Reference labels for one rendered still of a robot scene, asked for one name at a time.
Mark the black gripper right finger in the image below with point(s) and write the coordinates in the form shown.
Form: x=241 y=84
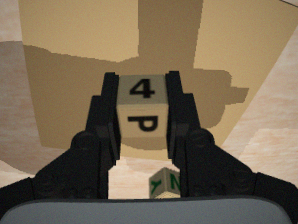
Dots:
x=204 y=166

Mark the beige letter block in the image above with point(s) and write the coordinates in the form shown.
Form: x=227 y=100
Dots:
x=142 y=105
x=165 y=184

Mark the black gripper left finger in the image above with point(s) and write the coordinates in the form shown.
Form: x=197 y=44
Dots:
x=77 y=169

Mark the tan flat mat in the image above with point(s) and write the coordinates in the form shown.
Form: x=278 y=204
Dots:
x=223 y=50

